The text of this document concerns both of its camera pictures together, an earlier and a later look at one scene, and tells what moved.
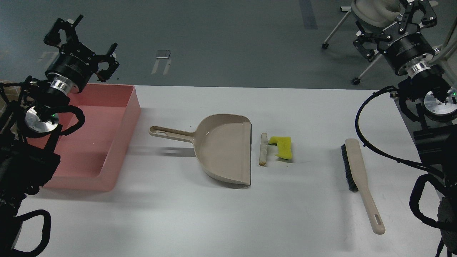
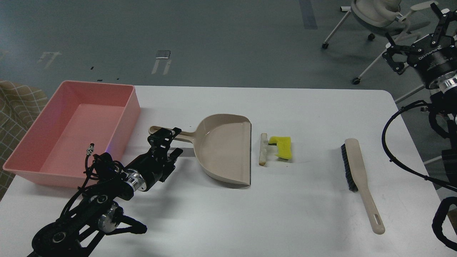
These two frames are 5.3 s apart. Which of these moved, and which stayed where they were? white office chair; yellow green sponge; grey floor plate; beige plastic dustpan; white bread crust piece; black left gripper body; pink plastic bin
Moved: black left gripper body
Stayed: white office chair; pink plastic bin; white bread crust piece; grey floor plate; yellow green sponge; beige plastic dustpan
